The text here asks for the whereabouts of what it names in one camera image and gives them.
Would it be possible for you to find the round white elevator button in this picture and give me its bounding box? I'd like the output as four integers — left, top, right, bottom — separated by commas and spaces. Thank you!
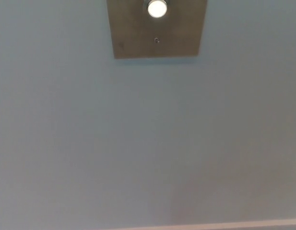
144, 0, 168, 19

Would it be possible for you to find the brushed metal elevator call panel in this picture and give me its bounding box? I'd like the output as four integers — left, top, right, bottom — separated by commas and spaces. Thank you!
106, 0, 208, 59

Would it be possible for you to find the light blue baseboard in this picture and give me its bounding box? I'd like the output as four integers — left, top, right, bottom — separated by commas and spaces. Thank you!
123, 217, 296, 230

